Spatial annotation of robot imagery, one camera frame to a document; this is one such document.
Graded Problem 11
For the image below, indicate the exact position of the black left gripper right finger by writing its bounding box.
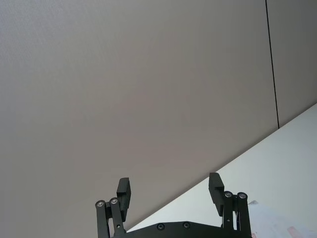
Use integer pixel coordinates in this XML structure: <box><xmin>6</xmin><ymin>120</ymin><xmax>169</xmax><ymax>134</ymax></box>
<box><xmin>208</xmin><ymin>172</ymin><xmax>252</xmax><ymax>238</ymax></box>

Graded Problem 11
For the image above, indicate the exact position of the white table cloth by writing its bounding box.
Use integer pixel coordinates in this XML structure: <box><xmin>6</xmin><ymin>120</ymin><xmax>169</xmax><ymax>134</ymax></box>
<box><xmin>126</xmin><ymin>103</ymin><xmax>317</xmax><ymax>238</ymax></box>

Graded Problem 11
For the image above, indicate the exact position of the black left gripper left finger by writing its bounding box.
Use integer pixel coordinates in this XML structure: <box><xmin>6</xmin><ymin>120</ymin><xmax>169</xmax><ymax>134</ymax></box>
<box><xmin>95</xmin><ymin>177</ymin><xmax>132</xmax><ymax>238</ymax></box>

